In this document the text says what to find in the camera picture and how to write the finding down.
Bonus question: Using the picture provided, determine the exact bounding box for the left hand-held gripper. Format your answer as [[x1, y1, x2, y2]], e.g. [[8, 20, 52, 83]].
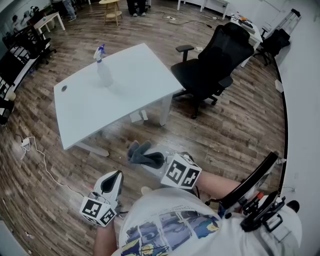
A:
[[79, 170, 125, 228]]

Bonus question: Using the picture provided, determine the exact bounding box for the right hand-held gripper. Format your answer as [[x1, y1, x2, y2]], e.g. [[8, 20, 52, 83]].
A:
[[139, 145, 203, 190]]

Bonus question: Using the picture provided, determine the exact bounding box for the grey cloth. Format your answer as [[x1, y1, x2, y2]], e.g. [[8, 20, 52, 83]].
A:
[[126, 139, 166, 171]]

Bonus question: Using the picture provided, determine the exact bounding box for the spray bottle with blue nozzle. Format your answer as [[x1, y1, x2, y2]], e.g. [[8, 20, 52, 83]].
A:
[[92, 43, 115, 88]]

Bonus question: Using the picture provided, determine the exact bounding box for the person's right forearm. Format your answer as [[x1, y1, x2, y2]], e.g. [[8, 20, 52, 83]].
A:
[[196, 171, 243, 204]]

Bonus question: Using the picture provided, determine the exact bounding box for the person's left forearm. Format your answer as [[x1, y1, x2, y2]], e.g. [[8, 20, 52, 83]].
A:
[[92, 221, 119, 256]]

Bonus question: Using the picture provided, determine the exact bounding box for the white printed t-shirt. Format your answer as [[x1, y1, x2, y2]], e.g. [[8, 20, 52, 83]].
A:
[[117, 187, 303, 256]]

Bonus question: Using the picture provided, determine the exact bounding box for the large white table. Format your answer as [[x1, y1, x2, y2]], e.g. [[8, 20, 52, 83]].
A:
[[53, 42, 185, 158]]

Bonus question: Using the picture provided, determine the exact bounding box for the black office chair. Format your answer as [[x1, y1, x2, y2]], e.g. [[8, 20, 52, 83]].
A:
[[1, 24, 58, 66], [254, 28, 291, 67], [170, 21, 256, 120]]

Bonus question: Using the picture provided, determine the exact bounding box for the black stair railing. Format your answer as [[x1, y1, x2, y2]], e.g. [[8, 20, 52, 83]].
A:
[[0, 47, 28, 126]]

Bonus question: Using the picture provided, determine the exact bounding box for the cluttered white desk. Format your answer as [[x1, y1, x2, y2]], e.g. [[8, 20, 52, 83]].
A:
[[229, 16, 264, 69]]

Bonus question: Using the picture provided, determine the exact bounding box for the yellow round table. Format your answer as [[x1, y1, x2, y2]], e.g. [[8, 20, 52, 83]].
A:
[[98, 0, 124, 28]]

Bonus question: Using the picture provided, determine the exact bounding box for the metal folding ladder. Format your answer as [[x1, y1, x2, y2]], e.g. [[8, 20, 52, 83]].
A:
[[281, 8, 302, 34]]

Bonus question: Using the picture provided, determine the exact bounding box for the white power adapter with cable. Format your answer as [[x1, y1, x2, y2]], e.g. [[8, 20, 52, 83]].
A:
[[19, 136, 86, 199]]

